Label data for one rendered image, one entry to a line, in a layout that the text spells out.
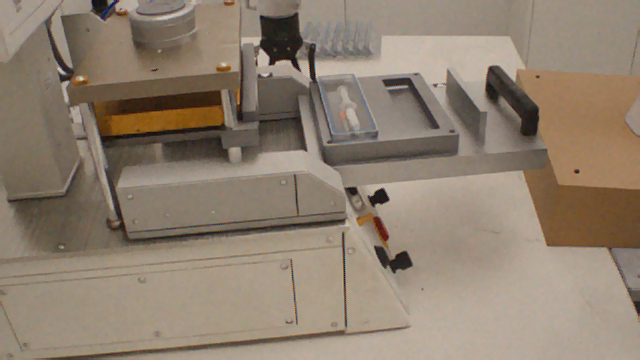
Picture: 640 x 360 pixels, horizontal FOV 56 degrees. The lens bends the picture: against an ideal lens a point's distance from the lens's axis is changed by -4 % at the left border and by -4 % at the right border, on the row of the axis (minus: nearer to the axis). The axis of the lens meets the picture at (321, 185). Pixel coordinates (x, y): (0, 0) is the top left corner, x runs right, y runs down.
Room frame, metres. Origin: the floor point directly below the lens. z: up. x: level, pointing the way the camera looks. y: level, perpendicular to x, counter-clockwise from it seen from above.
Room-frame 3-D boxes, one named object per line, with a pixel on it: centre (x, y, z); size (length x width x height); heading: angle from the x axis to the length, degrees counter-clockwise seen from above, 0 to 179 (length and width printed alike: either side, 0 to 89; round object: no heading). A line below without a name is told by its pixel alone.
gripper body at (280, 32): (1.17, 0.06, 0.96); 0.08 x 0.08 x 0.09
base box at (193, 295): (0.75, 0.17, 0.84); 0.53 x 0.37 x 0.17; 94
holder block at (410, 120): (0.75, -0.08, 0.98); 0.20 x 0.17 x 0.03; 4
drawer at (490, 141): (0.76, -0.13, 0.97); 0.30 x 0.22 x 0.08; 94
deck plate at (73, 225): (0.73, 0.21, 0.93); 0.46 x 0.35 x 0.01; 94
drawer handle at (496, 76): (0.77, -0.26, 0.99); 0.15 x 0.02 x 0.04; 4
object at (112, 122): (0.74, 0.18, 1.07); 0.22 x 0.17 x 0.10; 4
